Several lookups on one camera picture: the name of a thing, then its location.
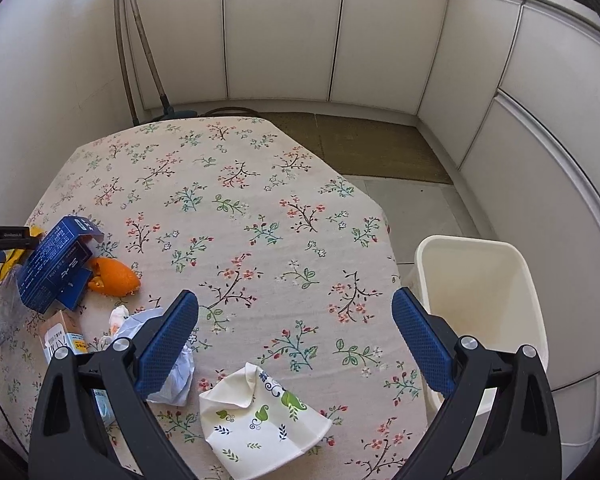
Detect white cabinet row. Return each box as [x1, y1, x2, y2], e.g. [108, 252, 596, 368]
[129, 0, 600, 471]

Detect clear plastic bag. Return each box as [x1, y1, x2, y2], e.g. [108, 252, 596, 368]
[0, 275, 37, 349]

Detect thin black cable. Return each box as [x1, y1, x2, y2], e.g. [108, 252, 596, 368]
[0, 381, 25, 462]

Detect floral tablecloth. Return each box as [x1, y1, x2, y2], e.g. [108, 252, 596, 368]
[0, 116, 429, 480]

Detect light blue packet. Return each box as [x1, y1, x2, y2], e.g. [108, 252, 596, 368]
[92, 388, 116, 424]

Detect orange peel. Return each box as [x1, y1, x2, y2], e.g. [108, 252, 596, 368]
[87, 257, 142, 297]

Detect blue biscuit box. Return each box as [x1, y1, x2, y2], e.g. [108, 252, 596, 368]
[16, 215, 105, 315]

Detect brown floor mat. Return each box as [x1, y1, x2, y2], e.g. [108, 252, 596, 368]
[204, 105, 454, 185]

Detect small crumpled tissue ball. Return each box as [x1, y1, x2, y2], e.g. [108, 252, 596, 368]
[108, 304, 130, 337]

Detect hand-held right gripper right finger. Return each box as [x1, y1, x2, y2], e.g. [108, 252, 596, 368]
[391, 287, 564, 480]

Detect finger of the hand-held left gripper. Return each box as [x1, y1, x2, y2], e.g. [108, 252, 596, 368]
[0, 226, 42, 252]

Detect milk carton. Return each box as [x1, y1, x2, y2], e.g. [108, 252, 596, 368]
[37, 309, 89, 367]

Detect white patterned paper napkin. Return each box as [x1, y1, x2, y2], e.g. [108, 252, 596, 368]
[198, 362, 334, 480]

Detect yellow wrapper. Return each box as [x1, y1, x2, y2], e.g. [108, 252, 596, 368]
[0, 249, 27, 282]

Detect white plastic bin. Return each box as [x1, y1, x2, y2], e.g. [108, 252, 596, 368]
[412, 234, 550, 417]

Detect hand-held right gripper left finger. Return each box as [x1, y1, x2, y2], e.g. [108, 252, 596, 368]
[28, 289, 201, 480]

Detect white paper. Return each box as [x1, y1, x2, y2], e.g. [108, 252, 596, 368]
[114, 307, 197, 408]

